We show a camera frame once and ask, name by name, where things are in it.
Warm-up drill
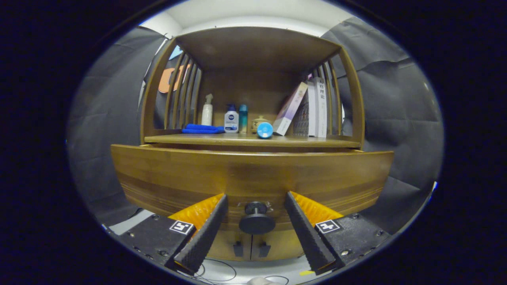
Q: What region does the white lotion bottle blue cap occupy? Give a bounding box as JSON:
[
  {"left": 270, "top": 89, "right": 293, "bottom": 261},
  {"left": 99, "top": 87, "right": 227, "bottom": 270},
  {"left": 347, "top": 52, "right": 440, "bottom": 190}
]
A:
[{"left": 224, "top": 104, "right": 240, "bottom": 133}]

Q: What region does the white book with black lettering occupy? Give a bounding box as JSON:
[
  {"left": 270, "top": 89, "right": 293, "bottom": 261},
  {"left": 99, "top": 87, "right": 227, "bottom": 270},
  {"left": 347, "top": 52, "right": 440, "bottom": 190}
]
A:
[{"left": 315, "top": 78, "right": 328, "bottom": 138}]

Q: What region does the dark patterned book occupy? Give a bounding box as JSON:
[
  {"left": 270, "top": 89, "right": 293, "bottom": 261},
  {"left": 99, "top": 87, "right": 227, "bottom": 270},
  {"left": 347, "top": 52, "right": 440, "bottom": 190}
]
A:
[{"left": 292, "top": 95, "right": 309, "bottom": 137}]

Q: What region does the wooden cabinet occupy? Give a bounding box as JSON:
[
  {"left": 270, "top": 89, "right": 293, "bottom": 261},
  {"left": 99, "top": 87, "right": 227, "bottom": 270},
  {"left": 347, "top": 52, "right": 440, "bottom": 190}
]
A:
[{"left": 139, "top": 26, "right": 366, "bottom": 262}]

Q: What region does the teal bottle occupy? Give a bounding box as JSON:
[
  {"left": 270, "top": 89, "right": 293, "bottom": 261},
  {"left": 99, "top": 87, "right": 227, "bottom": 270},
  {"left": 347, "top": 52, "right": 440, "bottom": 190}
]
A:
[{"left": 238, "top": 104, "right": 249, "bottom": 133}]

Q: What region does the blue folded cloth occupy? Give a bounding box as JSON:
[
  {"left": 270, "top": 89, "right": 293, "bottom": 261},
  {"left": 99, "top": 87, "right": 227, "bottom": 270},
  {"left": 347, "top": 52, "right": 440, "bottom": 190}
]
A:
[{"left": 182, "top": 123, "right": 225, "bottom": 134}]

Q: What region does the wooden countertop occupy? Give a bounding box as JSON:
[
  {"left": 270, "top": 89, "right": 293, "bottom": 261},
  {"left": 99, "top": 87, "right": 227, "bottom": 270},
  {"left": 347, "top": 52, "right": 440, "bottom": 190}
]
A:
[{"left": 144, "top": 133, "right": 362, "bottom": 149}]

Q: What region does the white spray bottle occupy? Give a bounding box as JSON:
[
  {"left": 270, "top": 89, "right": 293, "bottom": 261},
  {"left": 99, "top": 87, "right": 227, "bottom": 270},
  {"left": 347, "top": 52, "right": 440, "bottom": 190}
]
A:
[{"left": 201, "top": 93, "right": 214, "bottom": 126}]

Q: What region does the beige ceramic lidded cup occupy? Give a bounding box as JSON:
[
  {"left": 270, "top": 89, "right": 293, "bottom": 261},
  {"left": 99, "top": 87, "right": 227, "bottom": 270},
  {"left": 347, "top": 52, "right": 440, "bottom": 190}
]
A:
[{"left": 251, "top": 115, "right": 270, "bottom": 133}]

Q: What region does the blue and white cream tube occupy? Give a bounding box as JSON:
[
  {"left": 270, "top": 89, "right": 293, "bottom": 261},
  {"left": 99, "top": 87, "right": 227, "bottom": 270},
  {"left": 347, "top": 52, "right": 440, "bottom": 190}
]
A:
[{"left": 257, "top": 122, "right": 274, "bottom": 139}]

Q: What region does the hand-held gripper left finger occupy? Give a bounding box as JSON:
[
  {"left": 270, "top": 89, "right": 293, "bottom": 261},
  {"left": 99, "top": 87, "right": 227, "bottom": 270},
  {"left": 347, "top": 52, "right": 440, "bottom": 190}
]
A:
[{"left": 115, "top": 193, "right": 229, "bottom": 276}]

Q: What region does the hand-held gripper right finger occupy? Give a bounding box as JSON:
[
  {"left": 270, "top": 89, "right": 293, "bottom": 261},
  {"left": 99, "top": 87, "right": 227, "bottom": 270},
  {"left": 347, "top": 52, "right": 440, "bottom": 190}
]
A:
[{"left": 284, "top": 191, "right": 393, "bottom": 276}]

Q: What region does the plain white book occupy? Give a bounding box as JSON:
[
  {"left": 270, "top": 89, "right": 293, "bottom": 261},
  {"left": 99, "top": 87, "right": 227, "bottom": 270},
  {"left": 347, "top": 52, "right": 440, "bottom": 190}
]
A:
[{"left": 307, "top": 81, "right": 318, "bottom": 137}]

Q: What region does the wooden drawer with black knob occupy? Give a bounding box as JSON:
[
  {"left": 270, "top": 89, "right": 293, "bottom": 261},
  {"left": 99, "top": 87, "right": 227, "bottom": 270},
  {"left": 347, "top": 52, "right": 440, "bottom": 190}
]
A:
[{"left": 110, "top": 143, "right": 395, "bottom": 235}]

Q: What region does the black floor cable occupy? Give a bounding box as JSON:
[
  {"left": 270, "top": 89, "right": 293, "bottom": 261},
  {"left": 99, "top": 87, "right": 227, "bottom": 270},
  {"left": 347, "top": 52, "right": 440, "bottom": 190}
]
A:
[{"left": 194, "top": 257, "right": 238, "bottom": 283}]

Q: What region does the wooden cabinet door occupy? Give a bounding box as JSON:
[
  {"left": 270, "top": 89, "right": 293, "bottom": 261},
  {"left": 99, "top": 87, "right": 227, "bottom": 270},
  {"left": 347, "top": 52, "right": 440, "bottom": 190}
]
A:
[
  {"left": 250, "top": 230, "right": 307, "bottom": 260},
  {"left": 208, "top": 230, "right": 252, "bottom": 261}
]

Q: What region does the purple and white book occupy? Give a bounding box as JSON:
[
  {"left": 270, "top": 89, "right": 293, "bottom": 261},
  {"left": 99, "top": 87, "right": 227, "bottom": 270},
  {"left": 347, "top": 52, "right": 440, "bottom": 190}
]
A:
[{"left": 273, "top": 82, "right": 309, "bottom": 136}]

